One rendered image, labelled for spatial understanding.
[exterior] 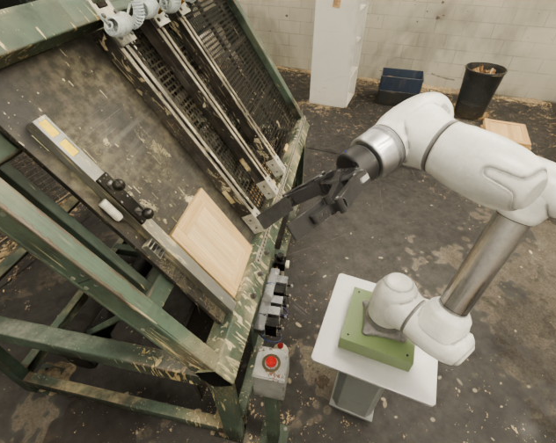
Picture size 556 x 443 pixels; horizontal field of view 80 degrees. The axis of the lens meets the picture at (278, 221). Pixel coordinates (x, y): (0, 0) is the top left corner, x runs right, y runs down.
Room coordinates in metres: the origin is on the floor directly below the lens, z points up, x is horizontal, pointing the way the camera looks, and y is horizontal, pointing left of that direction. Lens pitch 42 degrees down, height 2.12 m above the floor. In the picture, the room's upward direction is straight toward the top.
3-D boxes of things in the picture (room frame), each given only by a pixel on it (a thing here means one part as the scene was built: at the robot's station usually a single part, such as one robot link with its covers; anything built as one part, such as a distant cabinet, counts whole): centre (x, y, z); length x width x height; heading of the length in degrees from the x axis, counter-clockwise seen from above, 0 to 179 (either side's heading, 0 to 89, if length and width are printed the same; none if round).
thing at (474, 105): (4.68, -2.80, 0.33); 0.52 x 0.51 x 0.65; 158
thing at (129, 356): (1.73, 0.65, 0.41); 2.20 x 1.38 x 0.83; 168
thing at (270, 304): (0.99, 0.00, 0.69); 0.50 x 0.14 x 0.24; 168
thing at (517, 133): (3.41, -2.49, 0.20); 0.61 x 0.53 x 0.40; 158
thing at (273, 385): (0.54, 0.02, 0.84); 0.12 x 0.12 x 0.18; 78
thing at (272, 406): (0.54, 0.02, 0.38); 0.06 x 0.06 x 0.75; 78
